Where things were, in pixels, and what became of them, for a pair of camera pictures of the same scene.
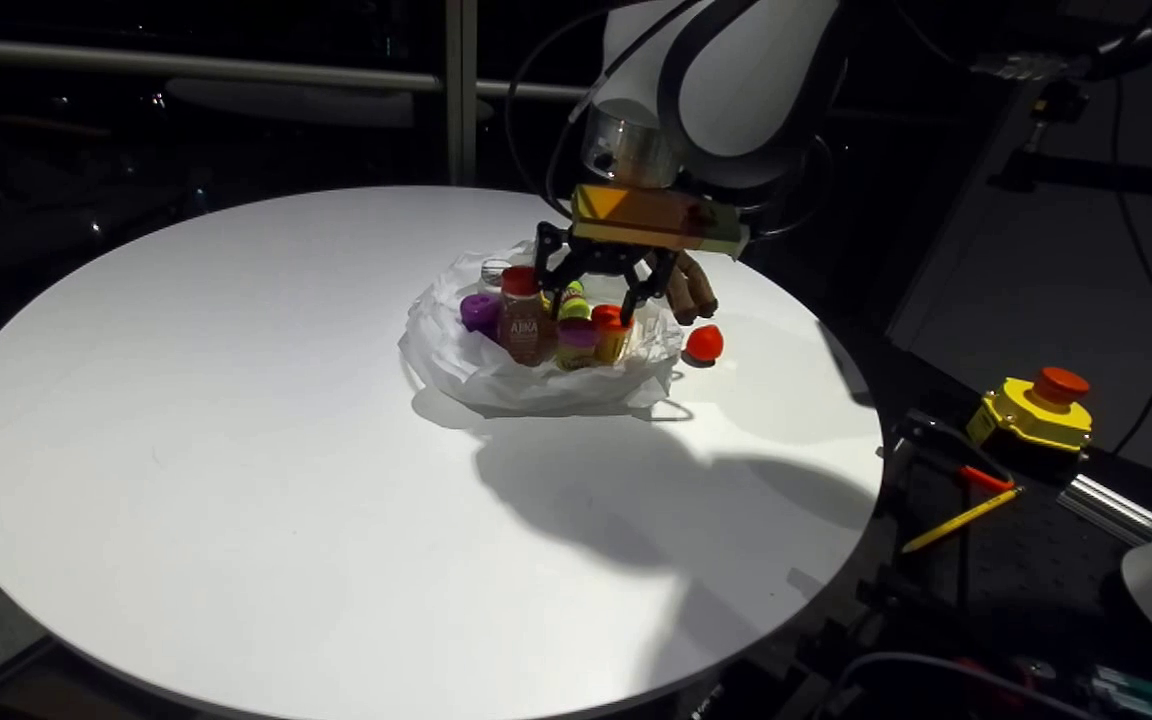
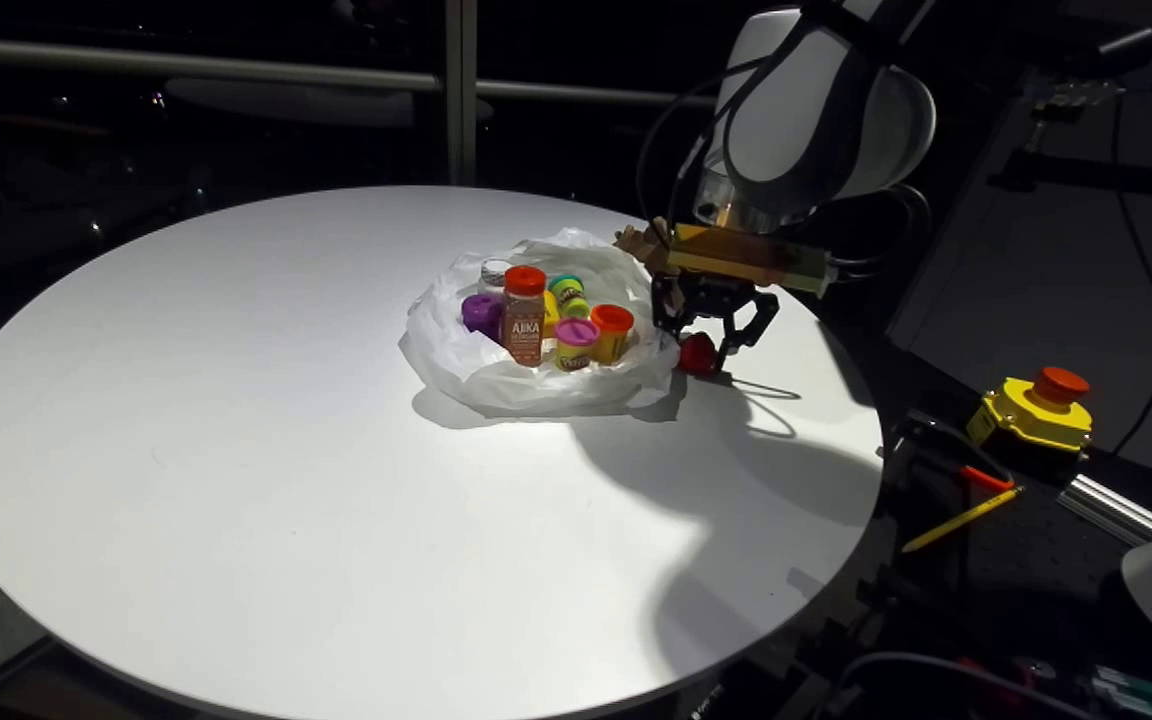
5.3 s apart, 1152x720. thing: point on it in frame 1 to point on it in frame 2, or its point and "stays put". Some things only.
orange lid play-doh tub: [606, 331] stays put
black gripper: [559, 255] to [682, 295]
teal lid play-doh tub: [577, 307] stays put
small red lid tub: [704, 347] stays put
